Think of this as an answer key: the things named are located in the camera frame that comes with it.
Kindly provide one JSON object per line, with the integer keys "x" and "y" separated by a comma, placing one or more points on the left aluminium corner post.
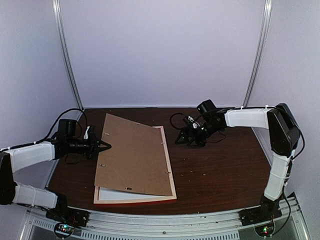
{"x": 65, "y": 52}

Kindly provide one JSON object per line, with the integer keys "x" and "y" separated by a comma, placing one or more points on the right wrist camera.
{"x": 191, "y": 122}

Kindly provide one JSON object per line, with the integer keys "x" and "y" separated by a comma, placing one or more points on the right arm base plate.
{"x": 252, "y": 216}

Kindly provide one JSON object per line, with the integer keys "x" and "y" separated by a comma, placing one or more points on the red landscape photo print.
{"x": 106, "y": 194}

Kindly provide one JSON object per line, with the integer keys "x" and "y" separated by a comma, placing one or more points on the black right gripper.
{"x": 201, "y": 143}

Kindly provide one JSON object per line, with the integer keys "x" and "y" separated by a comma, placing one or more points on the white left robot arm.
{"x": 20, "y": 157}

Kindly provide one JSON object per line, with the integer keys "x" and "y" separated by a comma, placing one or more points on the aluminium corner post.
{"x": 263, "y": 35}
{"x": 65, "y": 52}

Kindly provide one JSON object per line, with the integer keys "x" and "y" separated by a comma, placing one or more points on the brown backing board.
{"x": 137, "y": 161}

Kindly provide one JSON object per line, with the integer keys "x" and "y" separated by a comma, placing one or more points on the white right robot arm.
{"x": 284, "y": 135}

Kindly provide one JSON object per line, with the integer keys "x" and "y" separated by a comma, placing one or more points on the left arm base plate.
{"x": 73, "y": 217}

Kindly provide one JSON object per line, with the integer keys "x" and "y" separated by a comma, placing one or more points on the aluminium front rail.
{"x": 224, "y": 225}

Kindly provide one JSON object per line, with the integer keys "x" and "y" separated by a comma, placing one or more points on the right aluminium corner post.
{"x": 263, "y": 35}

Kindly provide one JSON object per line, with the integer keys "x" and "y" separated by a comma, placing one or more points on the pink wooden picture frame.
{"x": 146, "y": 201}

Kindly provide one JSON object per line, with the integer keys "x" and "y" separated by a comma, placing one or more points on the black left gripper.
{"x": 93, "y": 144}

